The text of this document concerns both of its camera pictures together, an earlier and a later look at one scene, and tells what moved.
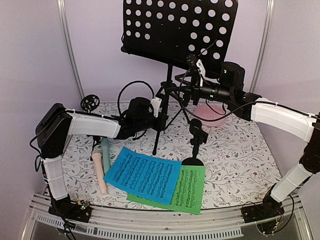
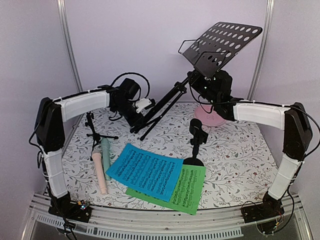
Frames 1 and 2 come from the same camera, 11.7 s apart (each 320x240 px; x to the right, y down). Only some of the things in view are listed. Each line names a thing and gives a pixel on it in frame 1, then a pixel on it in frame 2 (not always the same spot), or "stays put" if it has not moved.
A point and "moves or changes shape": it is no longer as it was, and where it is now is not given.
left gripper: x=162 y=120 to x=138 y=120
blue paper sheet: x=152 y=177 moves or changes shape
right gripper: x=187 y=89 to x=193 y=81
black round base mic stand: x=199 y=136 stays put
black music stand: x=191 y=34 moves or changes shape
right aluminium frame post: x=263 y=46 stays put
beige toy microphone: x=97 y=157 stays put
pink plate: x=211 y=115 stays put
